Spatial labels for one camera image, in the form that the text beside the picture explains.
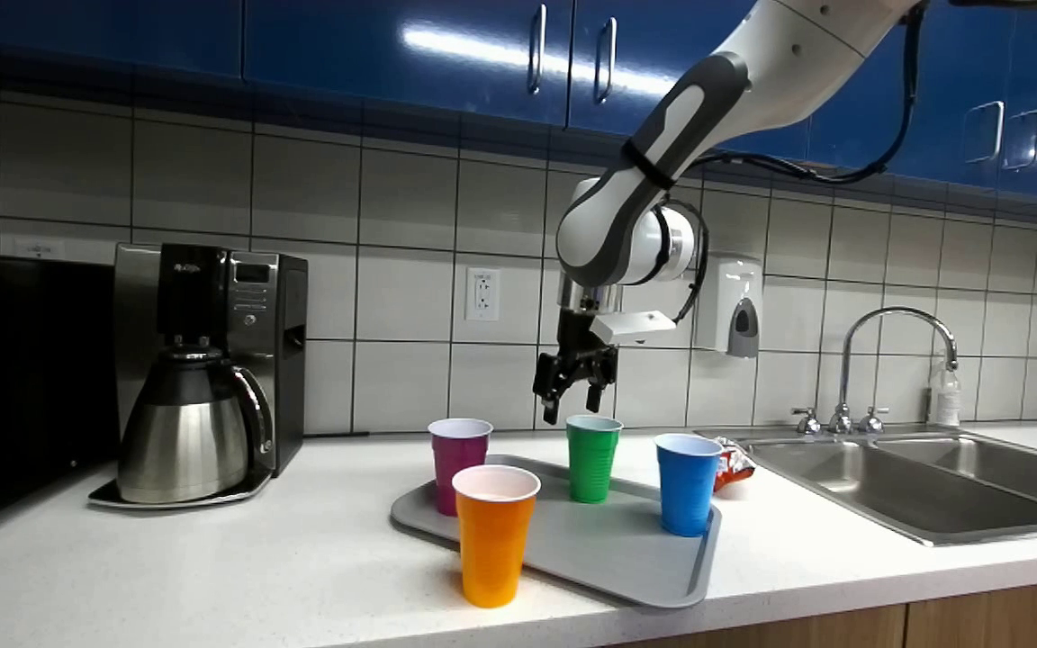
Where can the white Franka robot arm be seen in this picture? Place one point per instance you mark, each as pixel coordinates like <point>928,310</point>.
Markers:
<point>783,58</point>

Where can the grey plastic tray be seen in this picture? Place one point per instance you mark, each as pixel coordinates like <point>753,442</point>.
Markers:
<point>592,542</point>

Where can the stainless steel double sink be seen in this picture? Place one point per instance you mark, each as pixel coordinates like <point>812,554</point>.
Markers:
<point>903,489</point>

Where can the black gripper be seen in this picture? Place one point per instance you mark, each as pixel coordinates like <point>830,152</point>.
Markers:
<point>579,346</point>

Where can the wooden lower cabinet front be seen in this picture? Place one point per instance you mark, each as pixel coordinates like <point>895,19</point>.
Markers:
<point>999,615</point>

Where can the chrome gooseneck faucet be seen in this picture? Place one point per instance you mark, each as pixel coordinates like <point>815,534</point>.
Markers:
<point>844,408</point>

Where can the black coffee maker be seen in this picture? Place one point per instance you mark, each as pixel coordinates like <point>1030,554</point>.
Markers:
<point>268,325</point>

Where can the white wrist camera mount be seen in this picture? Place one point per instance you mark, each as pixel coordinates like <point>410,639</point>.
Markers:
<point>640,325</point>

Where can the black microwave oven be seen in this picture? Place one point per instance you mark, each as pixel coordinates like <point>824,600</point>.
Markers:
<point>15,396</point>

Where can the clear soap bottle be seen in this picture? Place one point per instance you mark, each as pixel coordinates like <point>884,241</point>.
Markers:
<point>945,396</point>

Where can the white wall outlet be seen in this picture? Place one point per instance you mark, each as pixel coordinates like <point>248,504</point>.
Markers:
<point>484,292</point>

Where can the green plastic cup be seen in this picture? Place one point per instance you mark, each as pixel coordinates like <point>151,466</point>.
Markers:
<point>592,469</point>

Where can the red snack bag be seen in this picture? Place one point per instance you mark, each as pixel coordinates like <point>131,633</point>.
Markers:
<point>736,466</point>

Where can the white wall soap dispenser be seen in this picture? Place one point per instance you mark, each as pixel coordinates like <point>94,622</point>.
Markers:
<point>736,292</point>

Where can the blue plastic cup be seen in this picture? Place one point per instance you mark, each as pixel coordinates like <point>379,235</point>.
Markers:
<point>688,489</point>

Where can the magenta plastic cup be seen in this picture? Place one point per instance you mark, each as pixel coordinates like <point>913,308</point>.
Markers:
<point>457,451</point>

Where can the stainless steel coffee carafe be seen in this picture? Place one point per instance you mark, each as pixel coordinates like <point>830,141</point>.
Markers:
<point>188,432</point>

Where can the orange plastic cup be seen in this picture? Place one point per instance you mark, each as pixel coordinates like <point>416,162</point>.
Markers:
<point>495,542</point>

